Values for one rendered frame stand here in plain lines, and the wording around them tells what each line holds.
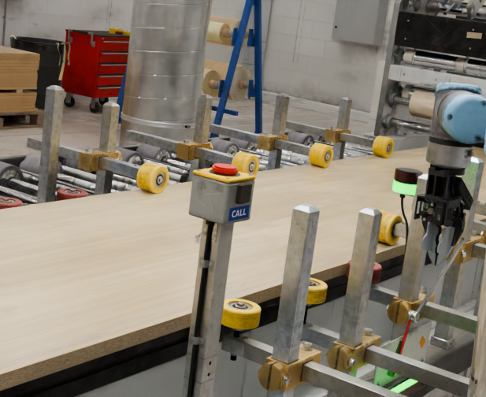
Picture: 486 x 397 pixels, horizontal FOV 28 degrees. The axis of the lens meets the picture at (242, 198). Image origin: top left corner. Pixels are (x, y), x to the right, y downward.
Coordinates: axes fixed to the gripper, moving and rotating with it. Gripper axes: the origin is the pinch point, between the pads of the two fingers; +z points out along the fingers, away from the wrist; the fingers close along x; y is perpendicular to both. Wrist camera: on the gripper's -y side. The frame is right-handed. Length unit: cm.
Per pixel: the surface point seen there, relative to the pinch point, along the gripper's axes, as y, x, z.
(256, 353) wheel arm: 41.9, -15.3, 15.7
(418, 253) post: -3.8, -6.3, 0.8
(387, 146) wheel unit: -156, -94, 0
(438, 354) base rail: -23.6, -6.4, 28.8
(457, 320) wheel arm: -8.3, 3.0, 14.6
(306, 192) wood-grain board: -66, -74, 6
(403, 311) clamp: -1.2, -6.6, 13.6
